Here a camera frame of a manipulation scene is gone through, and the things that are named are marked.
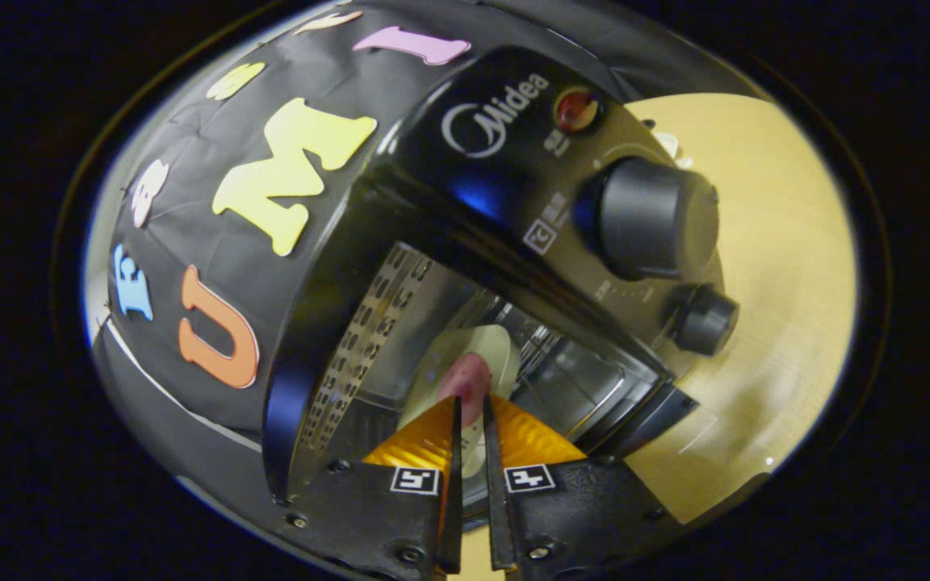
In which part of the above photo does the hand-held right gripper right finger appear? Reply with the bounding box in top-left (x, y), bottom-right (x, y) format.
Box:
top-left (481, 394), bottom-right (685, 579)

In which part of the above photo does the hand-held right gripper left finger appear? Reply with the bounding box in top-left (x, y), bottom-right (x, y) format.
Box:
top-left (283, 395), bottom-right (463, 578)

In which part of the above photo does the pink round pastry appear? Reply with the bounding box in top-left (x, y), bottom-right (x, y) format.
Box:
top-left (437, 353), bottom-right (494, 428)

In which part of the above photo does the cream square plate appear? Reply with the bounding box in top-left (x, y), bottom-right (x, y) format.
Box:
top-left (397, 324), bottom-right (522, 477)

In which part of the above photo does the black electric oven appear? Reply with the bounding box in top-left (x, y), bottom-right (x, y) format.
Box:
top-left (262, 44), bottom-right (742, 525)

